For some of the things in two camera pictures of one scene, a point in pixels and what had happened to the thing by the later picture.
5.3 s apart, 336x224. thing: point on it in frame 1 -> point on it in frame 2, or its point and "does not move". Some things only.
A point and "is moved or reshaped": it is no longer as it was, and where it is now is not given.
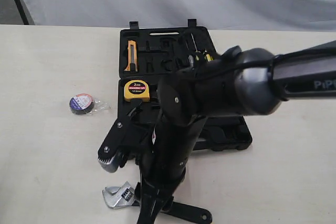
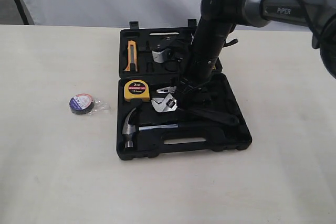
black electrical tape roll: x=81 y=104 does not move
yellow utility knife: x=132 y=57 does not move
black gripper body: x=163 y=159 -> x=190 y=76
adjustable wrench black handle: x=177 y=206 is moved or reshaped
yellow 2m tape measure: x=136 y=89 does not move
